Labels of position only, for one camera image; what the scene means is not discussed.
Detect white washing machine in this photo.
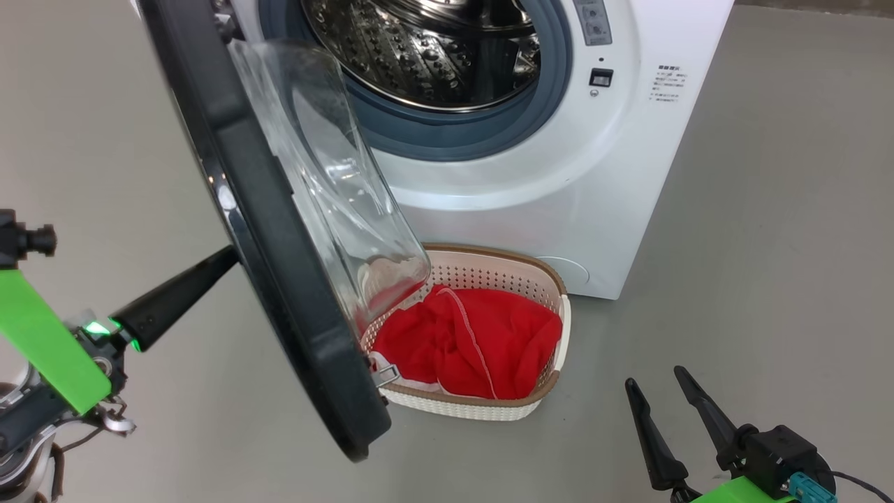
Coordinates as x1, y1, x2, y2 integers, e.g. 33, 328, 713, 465
129, 0, 735, 301

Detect teal cable connector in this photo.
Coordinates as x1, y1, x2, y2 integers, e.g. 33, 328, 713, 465
789, 474, 837, 503

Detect cream perforated laundry basket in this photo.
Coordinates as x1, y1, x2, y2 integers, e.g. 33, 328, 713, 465
360, 242, 572, 422

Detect red and white basketball jersey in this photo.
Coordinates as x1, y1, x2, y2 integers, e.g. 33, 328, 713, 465
368, 283, 564, 400

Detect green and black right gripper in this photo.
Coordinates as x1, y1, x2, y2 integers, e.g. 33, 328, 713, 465
625, 365, 835, 503

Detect grey warning sticker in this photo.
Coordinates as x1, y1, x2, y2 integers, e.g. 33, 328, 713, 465
573, 0, 613, 46

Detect thin black cable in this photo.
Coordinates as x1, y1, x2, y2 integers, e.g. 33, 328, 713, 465
831, 471, 894, 503
47, 426, 105, 503

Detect dark round washing machine door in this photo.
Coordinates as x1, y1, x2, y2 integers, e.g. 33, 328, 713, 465
136, 0, 432, 462

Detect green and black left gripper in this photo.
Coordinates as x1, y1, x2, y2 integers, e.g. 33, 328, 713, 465
0, 245, 240, 430

